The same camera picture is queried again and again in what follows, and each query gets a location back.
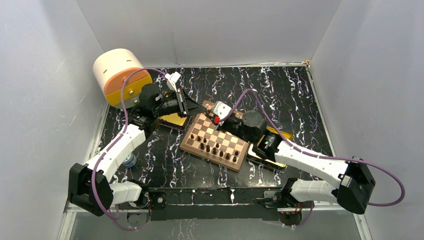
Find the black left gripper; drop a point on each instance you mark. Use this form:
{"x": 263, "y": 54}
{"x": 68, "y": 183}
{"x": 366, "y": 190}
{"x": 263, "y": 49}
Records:
{"x": 186, "y": 105}

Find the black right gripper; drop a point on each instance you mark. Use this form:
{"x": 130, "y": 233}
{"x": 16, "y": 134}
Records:
{"x": 222, "y": 127}

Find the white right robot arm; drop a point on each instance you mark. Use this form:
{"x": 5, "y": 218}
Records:
{"x": 348, "y": 183}

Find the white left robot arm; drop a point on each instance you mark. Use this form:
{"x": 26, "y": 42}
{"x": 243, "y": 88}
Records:
{"x": 89, "y": 184}

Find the wooden chess board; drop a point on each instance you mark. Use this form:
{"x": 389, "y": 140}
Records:
{"x": 204, "y": 127}

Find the gold tin box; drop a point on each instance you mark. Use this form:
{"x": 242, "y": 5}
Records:
{"x": 172, "y": 119}

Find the gold tin lid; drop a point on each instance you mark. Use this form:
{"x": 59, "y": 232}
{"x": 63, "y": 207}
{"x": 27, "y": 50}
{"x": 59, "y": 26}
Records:
{"x": 263, "y": 152}

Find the round cream drawer cabinet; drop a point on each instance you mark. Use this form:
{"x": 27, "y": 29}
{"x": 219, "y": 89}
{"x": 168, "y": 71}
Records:
{"x": 112, "y": 68}

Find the small white blue bottle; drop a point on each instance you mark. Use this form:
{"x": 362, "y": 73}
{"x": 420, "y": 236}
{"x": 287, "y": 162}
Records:
{"x": 130, "y": 161}

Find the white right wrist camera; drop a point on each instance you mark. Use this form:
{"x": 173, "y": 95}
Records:
{"x": 220, "y": 110}

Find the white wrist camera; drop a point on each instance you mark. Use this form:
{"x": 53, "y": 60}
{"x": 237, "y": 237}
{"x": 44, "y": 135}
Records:
{"x": 171, "y": 80}
{"x": 220, "y": 110}

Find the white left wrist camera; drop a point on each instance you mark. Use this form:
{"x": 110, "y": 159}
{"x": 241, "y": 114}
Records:
{"x": 171, "y": 80}

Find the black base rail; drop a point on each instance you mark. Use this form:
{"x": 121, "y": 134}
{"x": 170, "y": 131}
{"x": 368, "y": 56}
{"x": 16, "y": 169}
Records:
{"x": 264, "y": 203}

